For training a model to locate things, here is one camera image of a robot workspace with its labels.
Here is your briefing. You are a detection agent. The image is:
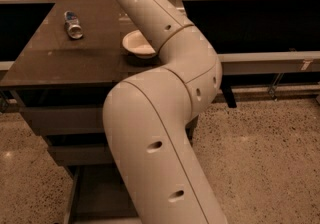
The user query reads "dark drawer cabinet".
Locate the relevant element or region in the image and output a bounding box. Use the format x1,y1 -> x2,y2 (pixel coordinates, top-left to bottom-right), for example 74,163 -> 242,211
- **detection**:
0,0 -> 201,224

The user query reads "white paper bowl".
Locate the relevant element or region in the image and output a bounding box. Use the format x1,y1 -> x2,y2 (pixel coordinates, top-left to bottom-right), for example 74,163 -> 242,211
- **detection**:
122,30 -> 156,59

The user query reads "middle drawer front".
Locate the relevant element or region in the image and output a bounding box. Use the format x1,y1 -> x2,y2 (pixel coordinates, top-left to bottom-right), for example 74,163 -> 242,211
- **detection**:
48,144 -> 113,166

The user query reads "open bottom drawer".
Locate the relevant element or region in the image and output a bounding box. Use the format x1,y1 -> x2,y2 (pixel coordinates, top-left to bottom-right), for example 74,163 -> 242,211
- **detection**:
63,164 -> 142,224

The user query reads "redbull can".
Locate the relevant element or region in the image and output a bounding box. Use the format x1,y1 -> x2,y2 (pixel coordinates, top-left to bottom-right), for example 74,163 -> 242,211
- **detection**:
64,11 -> 83,40

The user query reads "long grey bench rail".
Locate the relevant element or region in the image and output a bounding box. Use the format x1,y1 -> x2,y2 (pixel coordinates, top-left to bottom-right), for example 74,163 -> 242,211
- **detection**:
219,51 -> 320,75

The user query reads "top drawer front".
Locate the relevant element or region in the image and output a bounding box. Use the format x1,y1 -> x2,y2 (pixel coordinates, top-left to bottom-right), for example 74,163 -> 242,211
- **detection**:
20,106 -> 104,136

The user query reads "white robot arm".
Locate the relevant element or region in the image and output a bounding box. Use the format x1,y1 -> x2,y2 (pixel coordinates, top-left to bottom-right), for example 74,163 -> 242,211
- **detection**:
103,0 -> 228,224

